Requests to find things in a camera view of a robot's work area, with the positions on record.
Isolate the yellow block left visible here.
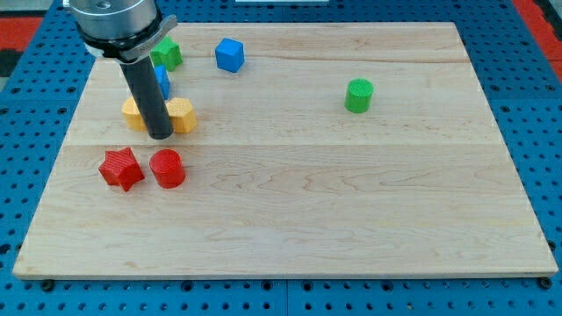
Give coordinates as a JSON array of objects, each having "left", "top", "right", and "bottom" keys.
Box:
[{"left": 121, "top": 97, "right": 147, "bottom": 132}]

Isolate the green cylinder block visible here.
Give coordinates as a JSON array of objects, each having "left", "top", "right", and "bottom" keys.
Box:
[{"left": 344, "top": 78, "right": 374, "bottom": 113}]

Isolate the wooden board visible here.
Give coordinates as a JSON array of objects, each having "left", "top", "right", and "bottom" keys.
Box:
[{"left": 13, "top": 22, "right": 558, "bottom": 280}]

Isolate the red star block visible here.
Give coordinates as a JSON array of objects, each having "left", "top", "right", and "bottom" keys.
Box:
[{"left": 98, "top": 147, "right": 145, "bottom": 191}]

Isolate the green star block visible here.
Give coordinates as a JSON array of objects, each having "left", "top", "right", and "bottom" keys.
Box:
[{"left": 150, "top": 36, "right": 183, "bottom": 71}]

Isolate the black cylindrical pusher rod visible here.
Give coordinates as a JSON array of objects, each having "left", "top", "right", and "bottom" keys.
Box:
[{"left": 120, "top": 56, "right": 174, "bottom": 140}]

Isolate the red cylinder block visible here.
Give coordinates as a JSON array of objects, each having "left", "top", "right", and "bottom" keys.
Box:
[{"left": 149, "top": 149, "right": 186, "bottom": 189}]

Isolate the yellow hexagon block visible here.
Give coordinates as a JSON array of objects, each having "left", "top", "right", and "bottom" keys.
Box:
[{"left": 166, "top": 97, "right": 197, "bottom": 133}]

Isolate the blue block behind rod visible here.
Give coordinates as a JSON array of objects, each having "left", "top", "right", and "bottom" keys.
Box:
[{"left": 154, "top": 65, "right": 170, "bottom": 100}]

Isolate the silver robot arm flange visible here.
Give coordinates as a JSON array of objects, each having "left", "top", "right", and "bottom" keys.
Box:
[{"left": 62, "top": 0, "right": 178, "bottom": 64}]

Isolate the blue cube block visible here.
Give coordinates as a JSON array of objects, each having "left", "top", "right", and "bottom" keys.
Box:
[{"left": 215, "top": 38, "right": 245, "bottom": 73}]

